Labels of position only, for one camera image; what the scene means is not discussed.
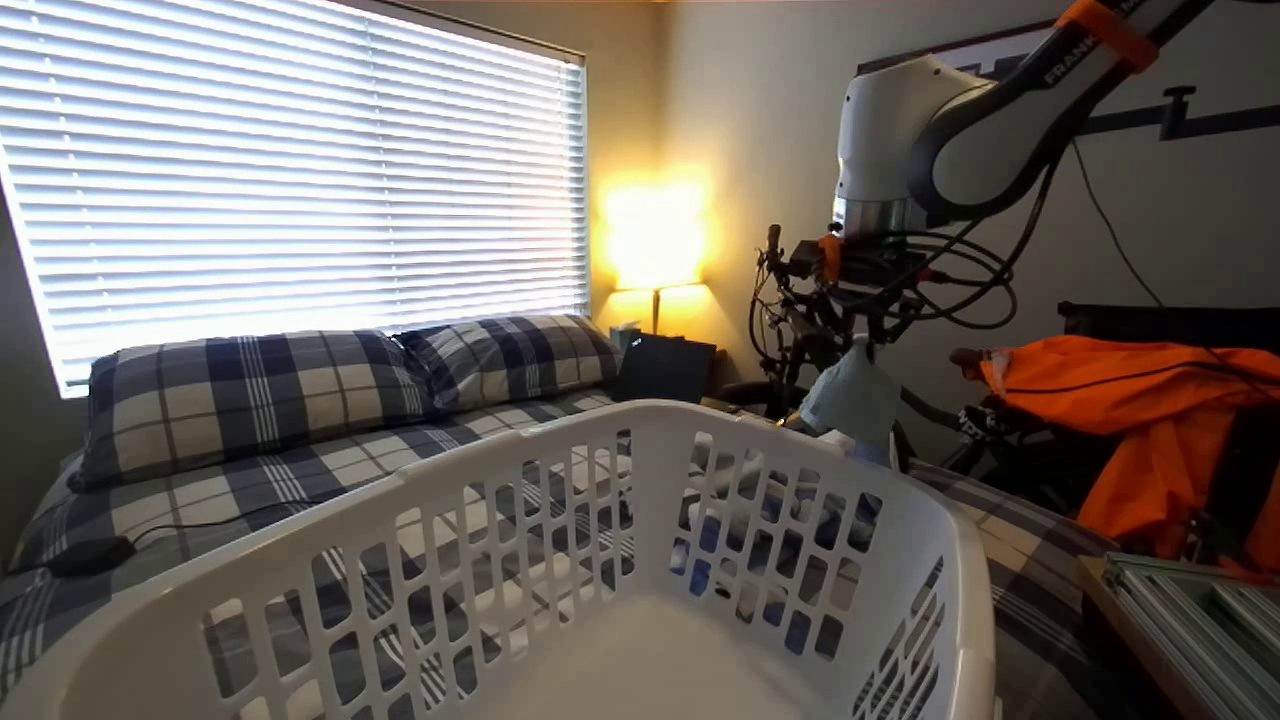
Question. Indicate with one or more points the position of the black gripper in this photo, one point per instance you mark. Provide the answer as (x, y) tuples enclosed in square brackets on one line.
[(816, 294)]

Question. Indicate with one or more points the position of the light blue towel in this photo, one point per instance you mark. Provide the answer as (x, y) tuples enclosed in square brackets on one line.
[(855, 409)]

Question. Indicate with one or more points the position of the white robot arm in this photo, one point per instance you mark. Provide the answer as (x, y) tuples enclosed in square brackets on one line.
[(926, 147)]

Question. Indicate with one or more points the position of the white plastic laundry basket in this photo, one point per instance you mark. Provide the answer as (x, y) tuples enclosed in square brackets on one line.
[(637, 561)]

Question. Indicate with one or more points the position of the black nightstand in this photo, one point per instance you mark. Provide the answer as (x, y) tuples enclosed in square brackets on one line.
[(667, 367)]

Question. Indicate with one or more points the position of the lit table lamp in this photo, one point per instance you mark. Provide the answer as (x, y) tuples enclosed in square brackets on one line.
[(655, 258)]

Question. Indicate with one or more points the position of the orange jacket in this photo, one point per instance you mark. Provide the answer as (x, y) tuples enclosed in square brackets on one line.
[(1167, 406)]

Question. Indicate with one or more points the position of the white window blinds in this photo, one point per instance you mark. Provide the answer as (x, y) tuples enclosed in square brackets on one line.
[(193, 168)]

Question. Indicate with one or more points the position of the plaid pillow near window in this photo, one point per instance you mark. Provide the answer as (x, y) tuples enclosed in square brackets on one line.
[(205, 401)]

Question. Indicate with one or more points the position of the plaid bed cover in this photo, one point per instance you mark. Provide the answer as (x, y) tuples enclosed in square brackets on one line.
[(94, 540)]

